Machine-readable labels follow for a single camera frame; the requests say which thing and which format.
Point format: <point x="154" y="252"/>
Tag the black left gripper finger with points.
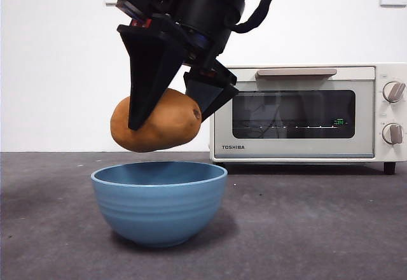
<point x="206" y="95"/>
<point x="149" y="70"/>

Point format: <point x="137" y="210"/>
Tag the cream toaster oven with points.
<point x="378" y="152"/>

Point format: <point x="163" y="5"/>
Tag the blue ribbed bowl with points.
<point x="159" y="210"/>

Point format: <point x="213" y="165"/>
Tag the brown potato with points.
<point x="165" y="127"/>

